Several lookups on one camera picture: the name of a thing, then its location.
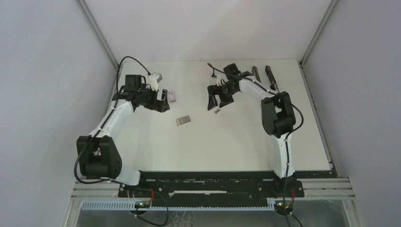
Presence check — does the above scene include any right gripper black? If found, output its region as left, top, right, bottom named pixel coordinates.
left=207, top=84, right=237, bottom=111

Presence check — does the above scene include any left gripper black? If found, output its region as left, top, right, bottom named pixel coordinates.
left=137, top=84, right=169, bottom=113

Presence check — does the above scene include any staple box tray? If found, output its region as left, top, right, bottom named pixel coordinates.
left=176, top=115, right=191, bottom=126

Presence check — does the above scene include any silver black staple remover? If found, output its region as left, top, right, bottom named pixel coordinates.
left=252, top=66, right=261, bottom=82

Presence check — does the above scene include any black stapler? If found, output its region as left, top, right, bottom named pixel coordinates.
left=265, top=65, right=279, bottom=92

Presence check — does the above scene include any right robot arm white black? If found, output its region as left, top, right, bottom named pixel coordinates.
left=207, top=63, right=296, bottom=197

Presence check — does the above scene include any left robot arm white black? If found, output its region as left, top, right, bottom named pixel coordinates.
left=74, top=73, right=170, bottom=197

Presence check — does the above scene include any red white staple box sleeve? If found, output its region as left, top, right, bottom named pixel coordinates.
left=167, top=90, right=177, bottom=103

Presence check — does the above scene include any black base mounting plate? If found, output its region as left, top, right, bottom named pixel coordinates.
left=117, top=171, right=305, bottom=207

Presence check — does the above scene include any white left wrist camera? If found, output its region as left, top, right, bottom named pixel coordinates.
left=145, top=73, right=163, bottom=91

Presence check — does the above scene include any right black camera cable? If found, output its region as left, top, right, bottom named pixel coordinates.
left=207, top=62, right=305, bottom=208

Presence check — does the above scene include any black camera cable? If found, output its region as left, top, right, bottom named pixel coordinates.
left=74, top=56, right=152, bottom=185
left=207, top=62, right=305, bottom=208

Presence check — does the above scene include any left controller board with wires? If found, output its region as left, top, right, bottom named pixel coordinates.
left=130, top=188, right=169, bottom=227

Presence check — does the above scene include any controller board with wires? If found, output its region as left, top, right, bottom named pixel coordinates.
left=274, top=190, right=303, bottom=227
left=130, top=188, right=169, bottom=227

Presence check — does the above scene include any left black camera cable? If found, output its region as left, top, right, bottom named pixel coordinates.
left=74, top=56, right=152, bottom=185

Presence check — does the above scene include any white cable duct strip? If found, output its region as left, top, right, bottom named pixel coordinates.
left=81, top=201, right=275, bottom=211

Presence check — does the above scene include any right controller board with wires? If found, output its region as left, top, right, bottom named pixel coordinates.
left=274, top=190, right=303, bottom=227

